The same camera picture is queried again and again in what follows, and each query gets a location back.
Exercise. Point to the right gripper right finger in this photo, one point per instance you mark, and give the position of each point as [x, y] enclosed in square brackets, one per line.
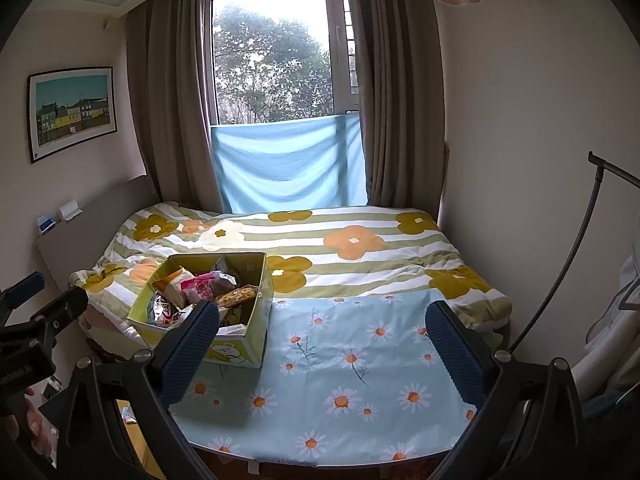
[528, 420]

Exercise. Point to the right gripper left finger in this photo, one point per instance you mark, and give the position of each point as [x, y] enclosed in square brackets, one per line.
[94, 443]

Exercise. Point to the silver grey snack bag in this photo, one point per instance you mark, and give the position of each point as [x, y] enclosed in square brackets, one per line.
[162, 313]

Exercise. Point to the pink snack bag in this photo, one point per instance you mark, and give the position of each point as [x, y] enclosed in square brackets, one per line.
[208, 286]

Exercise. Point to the waffle snack packet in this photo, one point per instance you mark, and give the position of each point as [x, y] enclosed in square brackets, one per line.
[237, 296]

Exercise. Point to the orange cream chips bag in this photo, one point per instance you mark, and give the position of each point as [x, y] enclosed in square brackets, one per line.
[170, 287]

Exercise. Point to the person's left hand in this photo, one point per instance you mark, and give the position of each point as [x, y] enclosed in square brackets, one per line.
[38, 433]

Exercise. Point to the white cloth bundle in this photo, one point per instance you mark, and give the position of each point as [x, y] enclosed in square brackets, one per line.
[611, 361]

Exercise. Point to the grey headboard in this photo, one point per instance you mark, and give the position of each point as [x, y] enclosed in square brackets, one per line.
[78, 244]

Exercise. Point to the blue box on headboard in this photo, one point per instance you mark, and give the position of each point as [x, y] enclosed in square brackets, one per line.
[45, 224]

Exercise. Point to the white holder on headboard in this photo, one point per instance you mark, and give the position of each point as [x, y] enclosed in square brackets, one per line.
[69, 210]

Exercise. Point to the daisy print blue cloth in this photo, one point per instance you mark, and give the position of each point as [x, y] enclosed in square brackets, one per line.
[344, 382]

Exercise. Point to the yellow-green cardboard box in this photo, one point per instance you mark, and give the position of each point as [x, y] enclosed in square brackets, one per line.
[237, 336]

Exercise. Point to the framed landscape picture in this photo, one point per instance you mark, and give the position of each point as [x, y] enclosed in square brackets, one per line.
[69, 107]

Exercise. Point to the floral striped duvet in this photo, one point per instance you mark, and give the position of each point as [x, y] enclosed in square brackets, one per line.
[333, 253]

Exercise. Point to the blue sheet over window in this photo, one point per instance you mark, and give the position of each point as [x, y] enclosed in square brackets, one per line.
[300, 164]

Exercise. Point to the left brown curtain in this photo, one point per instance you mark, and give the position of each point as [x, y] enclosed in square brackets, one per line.
[168, 99]

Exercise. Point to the brown curtain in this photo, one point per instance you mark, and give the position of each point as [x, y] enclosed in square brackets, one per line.
[168, 99]
[401, 102]

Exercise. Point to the window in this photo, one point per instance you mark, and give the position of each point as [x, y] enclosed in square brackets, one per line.
[281, 60]

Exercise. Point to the right brown curtain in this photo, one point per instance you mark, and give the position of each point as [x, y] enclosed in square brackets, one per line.
[401, 102]

